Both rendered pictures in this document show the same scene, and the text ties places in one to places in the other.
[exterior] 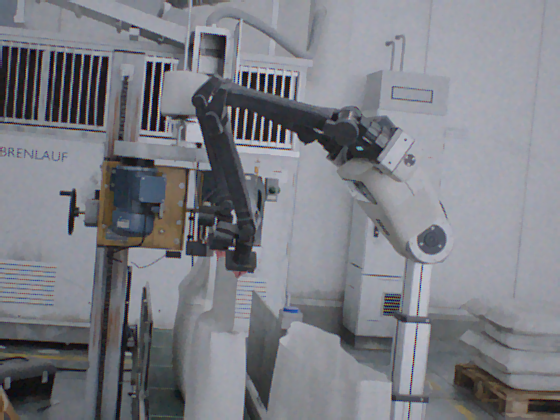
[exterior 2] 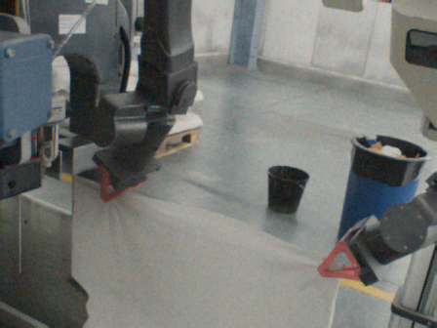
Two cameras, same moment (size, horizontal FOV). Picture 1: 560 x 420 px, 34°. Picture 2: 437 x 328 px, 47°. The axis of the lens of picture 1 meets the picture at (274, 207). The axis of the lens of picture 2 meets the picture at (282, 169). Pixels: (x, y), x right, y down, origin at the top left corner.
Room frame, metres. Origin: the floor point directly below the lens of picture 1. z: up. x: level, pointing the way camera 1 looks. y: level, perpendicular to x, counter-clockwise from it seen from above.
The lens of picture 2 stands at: (2.77, 0.70, 1.38)
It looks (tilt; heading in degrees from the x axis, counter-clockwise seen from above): 19 degrees down; 300
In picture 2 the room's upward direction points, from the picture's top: 10 degrees clockwise
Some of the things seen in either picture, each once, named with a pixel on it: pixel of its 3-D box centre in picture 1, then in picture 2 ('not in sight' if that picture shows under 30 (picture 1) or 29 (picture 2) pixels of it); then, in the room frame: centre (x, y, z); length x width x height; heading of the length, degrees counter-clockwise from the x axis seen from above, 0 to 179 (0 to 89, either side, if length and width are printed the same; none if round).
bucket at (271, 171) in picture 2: not in sight; (285, 190); (4.35, -2.09, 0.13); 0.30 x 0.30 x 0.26
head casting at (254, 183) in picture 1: (228, 203); (19, 49); (3.67, 0.18, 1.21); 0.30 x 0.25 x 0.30; 9
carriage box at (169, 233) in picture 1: (141, 204); not in sight; (3.58, 0.51, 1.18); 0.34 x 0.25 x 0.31; 99
